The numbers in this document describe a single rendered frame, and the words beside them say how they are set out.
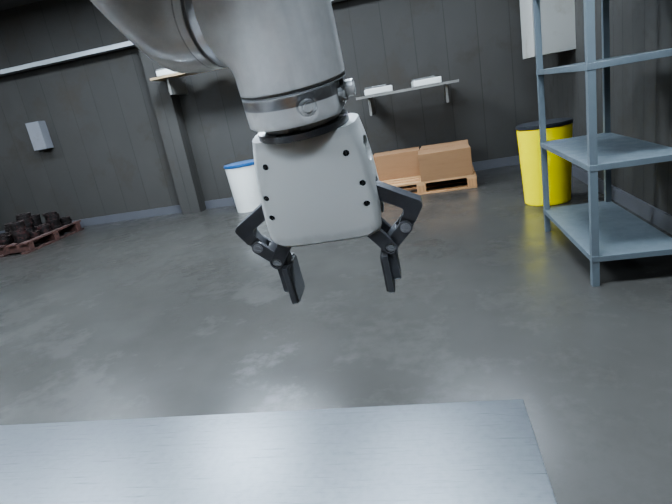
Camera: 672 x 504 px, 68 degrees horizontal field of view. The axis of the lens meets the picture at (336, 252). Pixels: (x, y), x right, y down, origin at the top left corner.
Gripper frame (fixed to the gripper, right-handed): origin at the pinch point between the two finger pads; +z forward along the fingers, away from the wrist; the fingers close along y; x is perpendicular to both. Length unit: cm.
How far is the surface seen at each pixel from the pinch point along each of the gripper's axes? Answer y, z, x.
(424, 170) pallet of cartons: 2, 182, -532
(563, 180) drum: -121, 168, -408
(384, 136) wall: 52, 166, -653
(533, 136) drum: -99, 125, -415
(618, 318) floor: -88, 145, -174
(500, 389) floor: -24, 133, -120
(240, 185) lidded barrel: 248, 175, -572
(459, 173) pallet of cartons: -37, 192, -530
